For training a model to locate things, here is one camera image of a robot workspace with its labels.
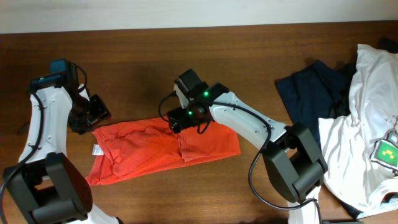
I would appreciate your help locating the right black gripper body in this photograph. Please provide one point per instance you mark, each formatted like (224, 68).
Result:
(184, 116)

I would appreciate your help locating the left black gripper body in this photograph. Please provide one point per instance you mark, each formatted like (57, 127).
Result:
(88, 114)

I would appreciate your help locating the red soccer t-shirt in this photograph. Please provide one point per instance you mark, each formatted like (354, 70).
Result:
(136, 148)

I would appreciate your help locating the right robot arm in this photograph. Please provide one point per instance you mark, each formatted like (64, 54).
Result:
(294, 163)

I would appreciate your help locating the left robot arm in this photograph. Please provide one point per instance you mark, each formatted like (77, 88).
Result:
(45, 185)

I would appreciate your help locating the navy blue garment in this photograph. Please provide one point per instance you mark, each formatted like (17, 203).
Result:
(319, 91)

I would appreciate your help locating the white printed t-shirt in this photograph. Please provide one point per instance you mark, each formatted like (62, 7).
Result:
(361, 148)

